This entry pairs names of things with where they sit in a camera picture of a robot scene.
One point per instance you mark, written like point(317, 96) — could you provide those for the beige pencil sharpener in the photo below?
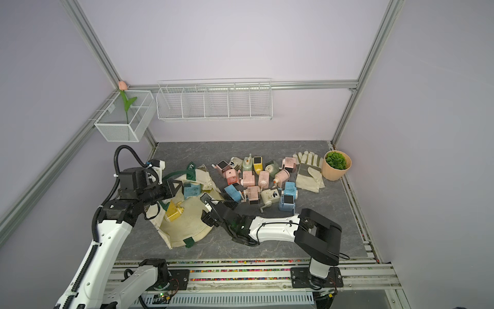
point(269, 197)
point(236, 163)

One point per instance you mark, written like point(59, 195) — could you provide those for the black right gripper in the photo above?
point(205, 217)

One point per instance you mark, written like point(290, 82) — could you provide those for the cream tote bag green handles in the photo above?
point(188, 229)

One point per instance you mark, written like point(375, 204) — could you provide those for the round pink pencil sharpener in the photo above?
point(280, 178)

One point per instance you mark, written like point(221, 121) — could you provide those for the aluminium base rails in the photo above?
point(257, 282)

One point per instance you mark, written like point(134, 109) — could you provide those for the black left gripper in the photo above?
point(170, 192)

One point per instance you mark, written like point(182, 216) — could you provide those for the small white wire basket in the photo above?
point(112, 122)

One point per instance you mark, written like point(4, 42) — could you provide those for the pink artificial tulip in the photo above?
point(128, 102)

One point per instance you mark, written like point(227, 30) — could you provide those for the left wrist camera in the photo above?
point(133, 181)

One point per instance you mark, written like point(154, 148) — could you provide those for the long white wire basket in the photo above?
point(214, 99)

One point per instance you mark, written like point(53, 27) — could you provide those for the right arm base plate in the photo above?
point(302, 278)

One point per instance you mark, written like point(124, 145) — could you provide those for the potted green plant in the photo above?
point(335, 165)

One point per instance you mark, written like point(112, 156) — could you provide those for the olive green pencil sharpener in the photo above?
point(272, 168)

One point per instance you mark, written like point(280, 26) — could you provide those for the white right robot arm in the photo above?
point(315, 234)

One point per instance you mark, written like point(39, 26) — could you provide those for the cream work gloves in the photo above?
point(309, 173)

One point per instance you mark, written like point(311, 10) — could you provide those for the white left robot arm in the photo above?
point(111, 226)

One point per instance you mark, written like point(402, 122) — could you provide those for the yellow pencil sharpener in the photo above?
point(258, 164)
point(173, 211)

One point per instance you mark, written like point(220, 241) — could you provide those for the pale blue pencil sharpener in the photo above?
point(287, 203)

